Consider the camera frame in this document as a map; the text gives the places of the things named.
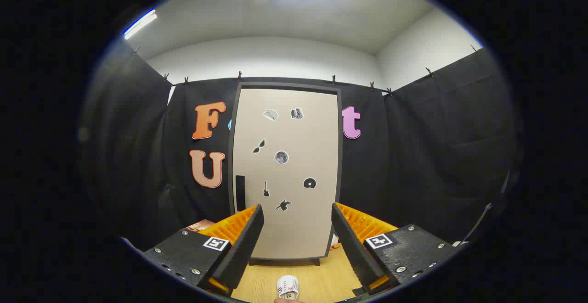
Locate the white canvas shoe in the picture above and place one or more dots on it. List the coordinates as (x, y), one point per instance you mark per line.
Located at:
(288, 287)

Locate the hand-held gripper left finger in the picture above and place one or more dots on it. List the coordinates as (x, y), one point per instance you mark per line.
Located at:
(243, 248)

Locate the brown cover book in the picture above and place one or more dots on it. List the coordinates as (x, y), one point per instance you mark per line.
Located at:
(200, 225)

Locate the grey shoe cabinet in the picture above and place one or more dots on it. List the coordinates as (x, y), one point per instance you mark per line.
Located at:
(341, 165)

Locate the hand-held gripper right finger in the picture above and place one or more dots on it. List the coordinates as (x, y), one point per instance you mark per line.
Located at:
(351, 248)

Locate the black backdrop cloth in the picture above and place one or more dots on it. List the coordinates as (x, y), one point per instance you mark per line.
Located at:
(413, 156)

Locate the narrow ceiling light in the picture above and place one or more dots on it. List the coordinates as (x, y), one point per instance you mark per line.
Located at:
(140, 24)

